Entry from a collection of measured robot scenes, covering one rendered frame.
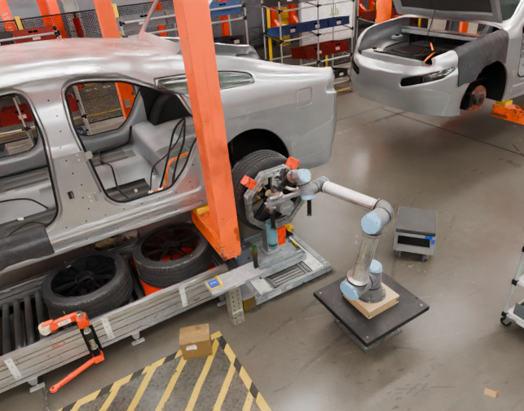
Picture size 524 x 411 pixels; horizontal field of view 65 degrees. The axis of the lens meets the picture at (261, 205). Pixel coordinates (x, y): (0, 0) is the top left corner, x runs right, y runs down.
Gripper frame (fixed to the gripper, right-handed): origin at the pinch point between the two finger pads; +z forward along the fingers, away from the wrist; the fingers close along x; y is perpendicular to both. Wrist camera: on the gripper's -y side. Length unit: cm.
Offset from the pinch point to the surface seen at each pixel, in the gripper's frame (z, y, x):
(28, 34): 361, 110, 220
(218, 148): -5, -5, 53
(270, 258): 50, -45, -59
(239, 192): 25.2, -15.1, 9.7
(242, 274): 22, -72, -21
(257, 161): 20.6, 13.2, 9.2
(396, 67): 73, 234, -132
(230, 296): 25, -91, -21
